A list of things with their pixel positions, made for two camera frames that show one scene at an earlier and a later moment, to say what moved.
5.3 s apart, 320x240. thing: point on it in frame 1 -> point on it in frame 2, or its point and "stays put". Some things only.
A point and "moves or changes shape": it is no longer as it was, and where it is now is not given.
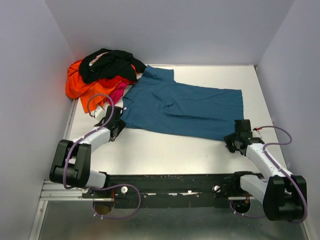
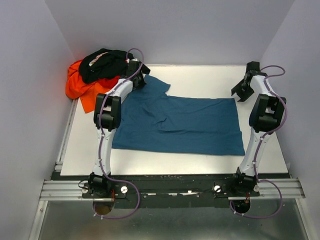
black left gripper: x=121 y=124 -> x=142 y=83
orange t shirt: x=76 y=88 stays put
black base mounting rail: x=193 y=191 stays put
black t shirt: x=102 y=63 stays put
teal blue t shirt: x=156 y=101 moves or changes shape
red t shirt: x=111 y=82 stays put
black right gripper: x=228 y=138 -> x=237 y=89
